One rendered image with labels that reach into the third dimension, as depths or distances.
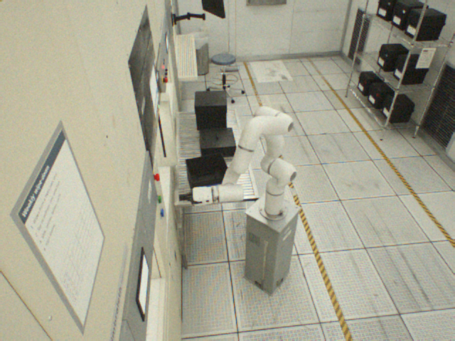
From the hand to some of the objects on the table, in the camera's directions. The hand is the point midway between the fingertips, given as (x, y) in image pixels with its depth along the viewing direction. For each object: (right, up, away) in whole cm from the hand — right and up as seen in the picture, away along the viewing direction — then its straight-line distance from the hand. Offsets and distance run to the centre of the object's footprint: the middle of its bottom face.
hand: (183, 197), depth 177 cm
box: (+8, +59, +142) cm, 154 cm away
